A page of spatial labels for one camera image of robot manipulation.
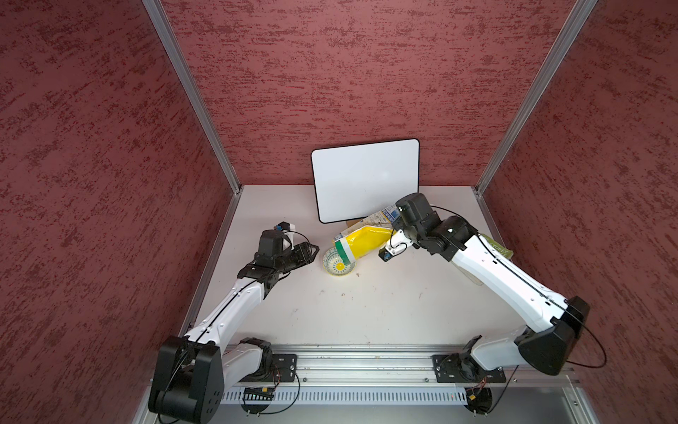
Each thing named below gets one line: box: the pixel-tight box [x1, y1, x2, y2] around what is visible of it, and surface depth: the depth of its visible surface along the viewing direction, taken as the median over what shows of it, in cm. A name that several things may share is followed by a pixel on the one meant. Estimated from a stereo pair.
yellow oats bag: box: [332, 204, 398, 265], surface depth 74 cm
